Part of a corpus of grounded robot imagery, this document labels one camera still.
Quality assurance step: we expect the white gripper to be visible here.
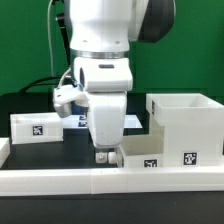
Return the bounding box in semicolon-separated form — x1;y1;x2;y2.
87;92;127;164

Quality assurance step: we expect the white front drawer tray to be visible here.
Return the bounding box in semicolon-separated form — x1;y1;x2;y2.
108;134;164;168

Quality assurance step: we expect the white drawer tray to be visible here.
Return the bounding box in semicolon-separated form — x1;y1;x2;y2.
108;134;164;168
10;112;63;144

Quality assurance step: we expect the white drawer cabinet box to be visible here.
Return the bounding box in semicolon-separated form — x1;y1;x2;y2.
146;93;224;167

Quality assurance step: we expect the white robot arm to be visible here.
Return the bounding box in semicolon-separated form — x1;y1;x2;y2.
58;0;176;163

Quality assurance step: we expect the white fiducial marker sheet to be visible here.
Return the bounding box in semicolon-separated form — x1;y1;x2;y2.
62;115;142;129

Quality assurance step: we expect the white front barrier rail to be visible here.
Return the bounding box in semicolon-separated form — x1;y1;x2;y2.
0;166;224;196

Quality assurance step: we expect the white barrier rail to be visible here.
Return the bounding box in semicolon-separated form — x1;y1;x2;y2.
0;138;10;168
0;166;224;196

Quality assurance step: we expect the white left barrier rail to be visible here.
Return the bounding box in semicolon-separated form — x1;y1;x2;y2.
0;138;10;168

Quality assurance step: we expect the black cable bundle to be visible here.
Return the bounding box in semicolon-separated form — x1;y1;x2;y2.
18;75;68;94

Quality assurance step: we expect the white hanging cable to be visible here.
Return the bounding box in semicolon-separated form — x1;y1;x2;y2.
46;0;57;78

